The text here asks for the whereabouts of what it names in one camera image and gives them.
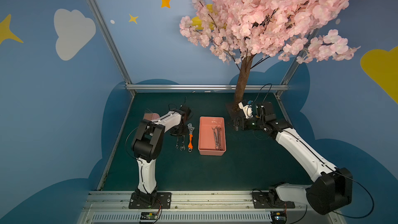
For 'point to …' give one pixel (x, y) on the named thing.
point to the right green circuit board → (278, 217)
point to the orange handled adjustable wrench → (190, 144)
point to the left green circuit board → (149, 215)
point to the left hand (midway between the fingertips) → (179, 133)
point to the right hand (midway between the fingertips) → (235, 120)
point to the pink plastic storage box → (206, 140)
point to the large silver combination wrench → (183, 146)
